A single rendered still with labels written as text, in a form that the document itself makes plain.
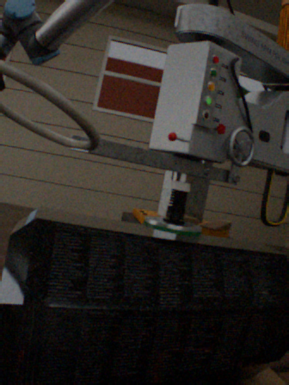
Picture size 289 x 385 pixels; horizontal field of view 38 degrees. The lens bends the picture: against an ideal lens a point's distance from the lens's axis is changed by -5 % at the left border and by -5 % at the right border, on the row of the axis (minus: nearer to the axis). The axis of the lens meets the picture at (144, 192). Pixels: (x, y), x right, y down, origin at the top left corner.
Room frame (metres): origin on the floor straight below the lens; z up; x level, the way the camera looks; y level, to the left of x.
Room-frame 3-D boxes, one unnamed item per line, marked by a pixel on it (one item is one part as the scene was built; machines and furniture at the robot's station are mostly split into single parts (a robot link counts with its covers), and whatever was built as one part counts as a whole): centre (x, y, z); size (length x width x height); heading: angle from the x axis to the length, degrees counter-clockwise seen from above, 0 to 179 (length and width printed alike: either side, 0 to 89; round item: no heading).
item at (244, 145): (1.60, -0.30, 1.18); 0.15 x 0.10 x 0.15; 130
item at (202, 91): (1.48, -0.15, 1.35); 0.08 x 0.03 x 0.28; 130
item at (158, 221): (1.61, -0.13, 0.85); 0.21 x 0.21 x 0.01
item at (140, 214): (2.54, -0.23, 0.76); 0.49 x 0.49 x 0.05; 9
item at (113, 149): (1.54, -0.04, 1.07); 0.69 x 0.19 x 0.05; 130
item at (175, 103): (1.66, -0.19, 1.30); 0.36 x 0.22 x 0.45; 130
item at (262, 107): (1.85, -0.44, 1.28); 0.74 x 0.23 x 0.49; 130
